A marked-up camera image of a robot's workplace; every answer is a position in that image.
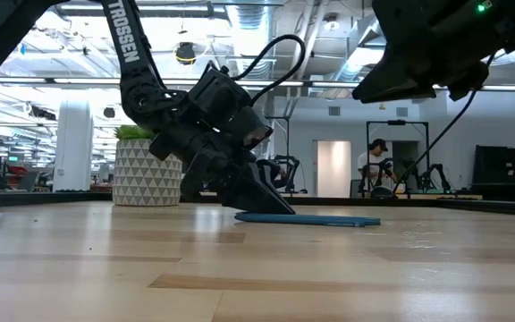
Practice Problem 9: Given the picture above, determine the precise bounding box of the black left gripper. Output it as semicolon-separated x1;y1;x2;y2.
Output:
148;114;297;216

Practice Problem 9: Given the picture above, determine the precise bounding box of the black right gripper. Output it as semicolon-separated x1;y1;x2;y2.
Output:
351;0;509;105

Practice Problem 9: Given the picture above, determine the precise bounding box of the blue pen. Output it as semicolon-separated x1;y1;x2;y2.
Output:
322;216;382;229

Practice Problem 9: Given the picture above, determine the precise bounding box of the white door panel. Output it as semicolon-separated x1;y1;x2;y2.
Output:
316;140;353;199

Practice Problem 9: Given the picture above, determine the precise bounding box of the potted green succulent plant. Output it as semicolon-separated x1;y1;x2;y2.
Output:
112;124;184;208

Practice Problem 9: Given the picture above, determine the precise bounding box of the black cabinet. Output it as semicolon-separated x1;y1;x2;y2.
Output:
471;143;515;202

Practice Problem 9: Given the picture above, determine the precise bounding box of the black ceiling spotlight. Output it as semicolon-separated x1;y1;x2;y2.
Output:
174;40;198;66

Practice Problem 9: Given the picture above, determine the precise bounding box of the white pillar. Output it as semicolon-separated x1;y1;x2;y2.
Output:
53;99;95;193

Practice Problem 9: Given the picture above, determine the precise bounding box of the long horizontal light bar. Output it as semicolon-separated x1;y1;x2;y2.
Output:
0;75;515;93

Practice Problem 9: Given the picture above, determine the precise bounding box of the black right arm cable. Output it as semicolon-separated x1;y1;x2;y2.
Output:
393;52;496;194

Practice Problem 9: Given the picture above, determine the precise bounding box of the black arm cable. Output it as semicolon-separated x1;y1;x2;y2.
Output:
232;33;308;107
393;52;496;194

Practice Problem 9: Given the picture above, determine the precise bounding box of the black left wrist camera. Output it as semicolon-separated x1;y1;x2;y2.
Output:
188;68;275;152

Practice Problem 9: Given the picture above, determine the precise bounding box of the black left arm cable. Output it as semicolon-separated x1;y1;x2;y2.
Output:
232;33;308;107

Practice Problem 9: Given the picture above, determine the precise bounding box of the silver ventilation duct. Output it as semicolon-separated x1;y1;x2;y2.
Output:
224;0;283;81

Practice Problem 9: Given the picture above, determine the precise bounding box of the black aluminium table frame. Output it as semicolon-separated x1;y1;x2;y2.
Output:
0;190;515;219

